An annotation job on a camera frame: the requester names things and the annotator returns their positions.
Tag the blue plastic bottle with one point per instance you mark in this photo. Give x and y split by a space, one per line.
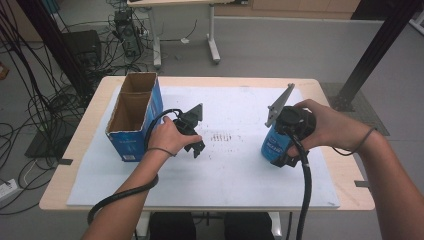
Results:
273 145

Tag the white paper sheet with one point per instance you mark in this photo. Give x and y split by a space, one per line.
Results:
233 180

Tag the black metal stand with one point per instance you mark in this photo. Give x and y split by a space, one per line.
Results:
56 46
376 46

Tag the dark right wrist band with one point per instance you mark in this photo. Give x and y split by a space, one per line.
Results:
365 138

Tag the black tape strip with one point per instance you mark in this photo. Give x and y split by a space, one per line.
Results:
362 183
65 161

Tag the dark wrist band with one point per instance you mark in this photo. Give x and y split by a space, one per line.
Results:
365 138
163 150

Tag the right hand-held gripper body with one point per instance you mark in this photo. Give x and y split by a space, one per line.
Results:
295 121

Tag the black floor mat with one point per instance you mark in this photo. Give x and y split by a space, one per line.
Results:
46 145

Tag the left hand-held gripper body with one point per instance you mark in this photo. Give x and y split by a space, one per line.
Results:
191 116

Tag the person's left hand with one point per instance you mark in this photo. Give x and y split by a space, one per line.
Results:
166 136

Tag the white power strip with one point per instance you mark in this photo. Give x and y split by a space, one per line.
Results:
7 189

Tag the blue cardboard box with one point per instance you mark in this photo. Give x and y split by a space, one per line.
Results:
133 146

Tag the person's right hand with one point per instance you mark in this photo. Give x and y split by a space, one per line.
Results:
336 133

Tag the black box case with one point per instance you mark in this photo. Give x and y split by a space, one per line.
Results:
81 45

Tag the white-legged wooden desk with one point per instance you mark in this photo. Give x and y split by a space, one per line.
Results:
156 33

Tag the person's left leg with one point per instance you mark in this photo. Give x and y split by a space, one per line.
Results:
171 226

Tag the black office chair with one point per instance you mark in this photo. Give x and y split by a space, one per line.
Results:
248 226

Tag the dark left wrist band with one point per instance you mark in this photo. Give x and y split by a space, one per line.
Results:
163 150

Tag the white table leg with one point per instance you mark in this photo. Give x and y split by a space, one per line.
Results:
275 226

